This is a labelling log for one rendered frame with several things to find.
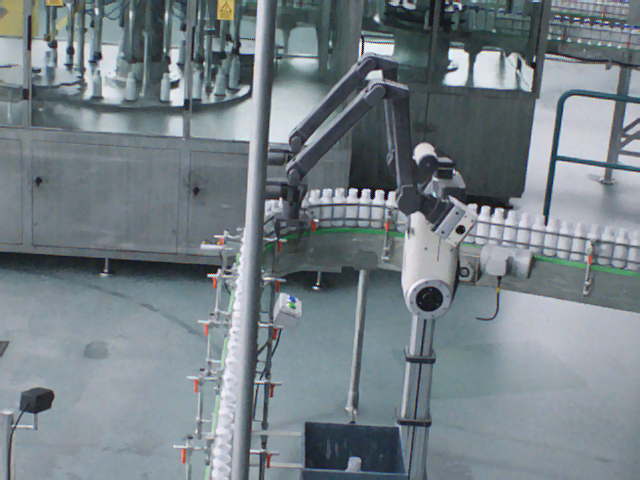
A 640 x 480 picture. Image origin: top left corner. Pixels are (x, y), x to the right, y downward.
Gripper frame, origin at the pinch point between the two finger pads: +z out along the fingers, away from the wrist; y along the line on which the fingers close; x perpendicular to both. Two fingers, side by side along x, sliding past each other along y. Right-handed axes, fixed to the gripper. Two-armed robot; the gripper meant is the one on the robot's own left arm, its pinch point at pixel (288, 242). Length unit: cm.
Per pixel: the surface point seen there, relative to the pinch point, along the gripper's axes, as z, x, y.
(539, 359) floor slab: 135, 236, 146
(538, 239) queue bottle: 30, 122, 110
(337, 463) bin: 60, -39, 22
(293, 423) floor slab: 140, 144, 13
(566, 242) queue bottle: 29, 119, 121
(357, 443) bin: 52, -39, 28
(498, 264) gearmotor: 39, 108, 91
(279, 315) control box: 31.8, 13.2, -0.4
